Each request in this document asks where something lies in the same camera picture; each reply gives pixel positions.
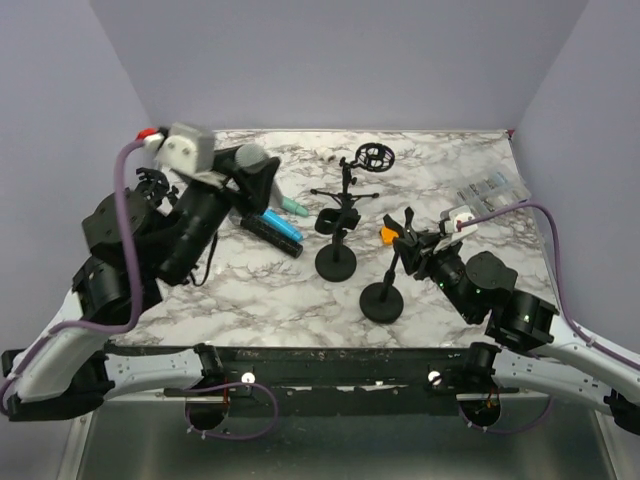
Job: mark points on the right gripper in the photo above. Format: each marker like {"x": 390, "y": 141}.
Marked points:
{"x": 413, "y": 246}

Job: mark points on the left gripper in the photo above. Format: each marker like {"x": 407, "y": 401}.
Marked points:
{"x": 256, "y": 191}

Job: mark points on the orange tape measure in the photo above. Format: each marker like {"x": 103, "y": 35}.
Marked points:
{"x": 388, "y": 236}

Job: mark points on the grey microphone silver grille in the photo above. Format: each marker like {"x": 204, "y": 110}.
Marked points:
{"x": 251, "y": 157}

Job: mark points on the blue microphone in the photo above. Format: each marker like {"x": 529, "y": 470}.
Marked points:
{"x": 273, "y": 219}

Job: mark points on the mint green microphone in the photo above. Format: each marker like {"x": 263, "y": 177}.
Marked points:
{"x": 279, "y": 200}

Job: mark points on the black microphone silver grille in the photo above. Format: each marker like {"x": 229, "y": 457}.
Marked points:
{"x": 272, "y": 236}

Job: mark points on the black round-base stand front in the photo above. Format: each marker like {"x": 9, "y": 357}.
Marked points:
{"x": 381, "y": 302}

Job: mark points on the black round-base shock-mount stand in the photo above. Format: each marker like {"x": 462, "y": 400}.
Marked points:
{"x": 154, "y": 186}

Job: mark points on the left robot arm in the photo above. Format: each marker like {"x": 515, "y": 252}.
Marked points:
{"x": 138, "y": 239}

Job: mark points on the white pipe elbow fitting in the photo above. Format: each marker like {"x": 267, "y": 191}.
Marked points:
{"x": 327, "y": 155}

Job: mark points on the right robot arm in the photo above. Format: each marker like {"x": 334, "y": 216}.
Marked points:
{"x": 539, "y": 346}

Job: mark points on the clear plastic screw box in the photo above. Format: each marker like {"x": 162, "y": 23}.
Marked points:
{"x": 490, "y": 190}

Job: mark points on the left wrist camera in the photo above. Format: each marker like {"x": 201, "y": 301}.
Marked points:
{"x": 186, "y": 149}

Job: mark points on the black mounting rail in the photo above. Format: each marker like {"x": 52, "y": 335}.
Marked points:
{"x": 255, "y": 382}

